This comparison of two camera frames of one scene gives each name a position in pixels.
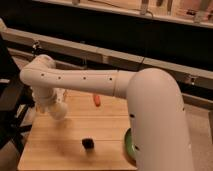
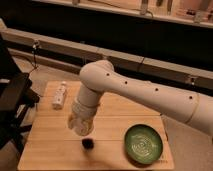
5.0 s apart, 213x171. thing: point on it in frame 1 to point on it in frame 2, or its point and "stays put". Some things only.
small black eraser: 88,143 stays put
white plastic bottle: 60,94 stays put
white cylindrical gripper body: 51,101 to 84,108
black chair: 16,98 stays put
